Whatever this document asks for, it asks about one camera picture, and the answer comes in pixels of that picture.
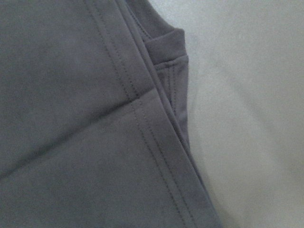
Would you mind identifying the dark brown t-shirt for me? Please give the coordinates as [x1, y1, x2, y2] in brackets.
[0, 0, 221, 228]

